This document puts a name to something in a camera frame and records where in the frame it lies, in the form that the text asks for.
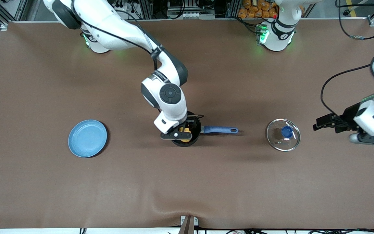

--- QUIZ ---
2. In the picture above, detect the yellow potato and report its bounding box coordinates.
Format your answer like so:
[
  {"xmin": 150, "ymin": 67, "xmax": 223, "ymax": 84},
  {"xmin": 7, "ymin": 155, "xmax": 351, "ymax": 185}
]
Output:
[{"xmin": 179, "ymin": 127, "xmax": 192, "ymax": 144}]

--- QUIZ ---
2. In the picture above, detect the glass lid with blue knob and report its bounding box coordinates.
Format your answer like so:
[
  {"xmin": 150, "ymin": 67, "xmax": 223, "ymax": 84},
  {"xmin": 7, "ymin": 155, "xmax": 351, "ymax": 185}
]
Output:
[{"xmin": 266, "ymin": 119, "xmax": 301, "ymax": 152}]

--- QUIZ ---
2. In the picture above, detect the brown table mat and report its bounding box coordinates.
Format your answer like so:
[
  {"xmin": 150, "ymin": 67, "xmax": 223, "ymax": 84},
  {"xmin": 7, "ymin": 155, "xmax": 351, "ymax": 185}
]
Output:
[{"xmin": 0, "ymin": 18, "xmax": 374, "ymax": 230}]

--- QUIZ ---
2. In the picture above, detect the blue round plate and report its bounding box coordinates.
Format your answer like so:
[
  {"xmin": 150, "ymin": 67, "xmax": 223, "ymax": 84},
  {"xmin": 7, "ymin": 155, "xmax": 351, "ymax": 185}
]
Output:
[{"xmin": 68, "ymin": 120, "xmax": 108, "ymax": 158}]

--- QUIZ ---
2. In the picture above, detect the white power strip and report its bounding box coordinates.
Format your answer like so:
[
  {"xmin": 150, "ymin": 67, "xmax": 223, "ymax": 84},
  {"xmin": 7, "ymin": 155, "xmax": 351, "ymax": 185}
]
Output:
[{"xmin": 168, "ymin": 11, "xmax": 201, "ymax": 19}]

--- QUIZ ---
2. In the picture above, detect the bag of orange items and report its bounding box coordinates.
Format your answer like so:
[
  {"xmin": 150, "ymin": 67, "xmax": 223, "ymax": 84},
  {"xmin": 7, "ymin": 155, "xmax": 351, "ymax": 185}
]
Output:
[{"xmin": 238, "ymin": 0, "xmax": 279, "ymax": 19}]

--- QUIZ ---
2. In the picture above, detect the black pot with blue handle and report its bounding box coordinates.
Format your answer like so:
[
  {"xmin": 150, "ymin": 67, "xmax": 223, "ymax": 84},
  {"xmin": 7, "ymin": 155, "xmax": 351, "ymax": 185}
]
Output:
[{"xmin": 170, "ymin": 111, "xmax": 239, "ymax": 147}]

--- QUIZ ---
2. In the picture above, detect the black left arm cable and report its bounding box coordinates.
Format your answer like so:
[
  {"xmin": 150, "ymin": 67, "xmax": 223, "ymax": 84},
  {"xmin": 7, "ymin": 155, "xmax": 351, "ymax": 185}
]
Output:
[{"xmin": 320, "ymin": 0, "xmax": 374, "ymax": 116}]

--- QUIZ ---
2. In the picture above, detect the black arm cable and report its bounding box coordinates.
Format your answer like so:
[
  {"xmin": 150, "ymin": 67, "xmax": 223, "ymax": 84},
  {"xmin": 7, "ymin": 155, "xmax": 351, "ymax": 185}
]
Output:
[
  {"xmin": 71, "ymin": 0, "xmax": 165, "ymax": 71},
  {"xmin": 320, "ymin": 0, "xmax": 374, "ymax": 116}
]

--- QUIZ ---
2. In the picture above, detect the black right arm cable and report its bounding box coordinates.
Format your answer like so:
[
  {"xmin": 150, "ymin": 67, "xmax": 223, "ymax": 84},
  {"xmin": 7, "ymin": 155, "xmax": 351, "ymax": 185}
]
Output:
[{"xmin": 71, "ymin": 0, "xmax": 165, "ymax": 71}]

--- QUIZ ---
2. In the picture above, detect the metal table clamp bracket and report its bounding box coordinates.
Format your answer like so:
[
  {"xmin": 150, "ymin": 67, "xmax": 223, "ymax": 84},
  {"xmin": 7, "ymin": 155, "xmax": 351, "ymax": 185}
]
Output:
[{"xmin": 178, "ymin": 215, "xmax": 199, "ymax": 234}]

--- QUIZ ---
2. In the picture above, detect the aluminium frame post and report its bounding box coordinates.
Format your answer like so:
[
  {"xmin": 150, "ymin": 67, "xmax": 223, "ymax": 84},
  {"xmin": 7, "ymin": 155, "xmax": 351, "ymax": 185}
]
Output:
[
  {"xmin": 138, "ymin": 0, "xmax": 154, "ymax": 20},
  {"xmin": 226, "ymin": 0, "xmax": 241, "ymax": 18}
]

